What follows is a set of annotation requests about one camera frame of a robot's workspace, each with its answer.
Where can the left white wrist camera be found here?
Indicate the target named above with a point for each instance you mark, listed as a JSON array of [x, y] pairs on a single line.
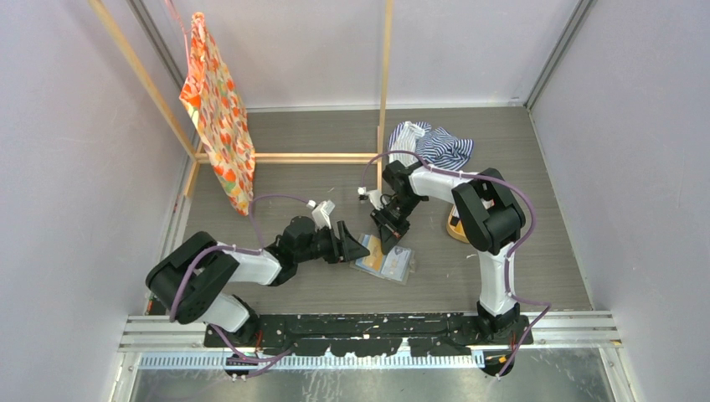
[[321, 214]]

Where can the blue white striped cloth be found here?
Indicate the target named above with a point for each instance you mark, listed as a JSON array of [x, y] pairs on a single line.
[[435, 145]]

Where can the yellow oval tray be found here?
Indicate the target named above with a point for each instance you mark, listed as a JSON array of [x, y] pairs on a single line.
[[454, 226]]

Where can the silver VIP card front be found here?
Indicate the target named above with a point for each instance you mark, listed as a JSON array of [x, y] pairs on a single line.
[[396, 264]]

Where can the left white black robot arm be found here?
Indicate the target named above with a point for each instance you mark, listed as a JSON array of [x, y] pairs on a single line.
[[190, 282]]

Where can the orange floral cloth bag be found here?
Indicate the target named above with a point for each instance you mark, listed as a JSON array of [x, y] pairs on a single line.
[[217, 112]]

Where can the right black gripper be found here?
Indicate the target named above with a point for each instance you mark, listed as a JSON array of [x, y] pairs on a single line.
[[390, 231]]

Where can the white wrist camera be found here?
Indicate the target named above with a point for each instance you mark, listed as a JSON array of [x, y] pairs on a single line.
[[374, 197], [321, 214]]

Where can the clear grey card holder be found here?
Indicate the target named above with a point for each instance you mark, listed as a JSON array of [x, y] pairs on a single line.
[[356, 264]]

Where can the wooden rack frame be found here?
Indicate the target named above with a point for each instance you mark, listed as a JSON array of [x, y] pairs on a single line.
[[195, 154]]

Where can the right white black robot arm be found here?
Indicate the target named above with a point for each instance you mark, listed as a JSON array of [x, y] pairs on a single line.
[[491, 219]]

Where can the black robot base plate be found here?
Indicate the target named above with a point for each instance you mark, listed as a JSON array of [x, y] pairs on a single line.
[[368, 335]]

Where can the aluminium rail frame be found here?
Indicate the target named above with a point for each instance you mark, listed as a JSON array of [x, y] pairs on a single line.
[[573, 356]]

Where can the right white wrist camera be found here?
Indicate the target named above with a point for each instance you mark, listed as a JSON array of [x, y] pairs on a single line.
[[374, 197]]

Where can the gold VIP card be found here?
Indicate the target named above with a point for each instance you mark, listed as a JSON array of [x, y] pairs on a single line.
[[373, 262]]

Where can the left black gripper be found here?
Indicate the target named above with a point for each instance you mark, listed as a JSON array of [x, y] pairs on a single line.
[[346, 244]]

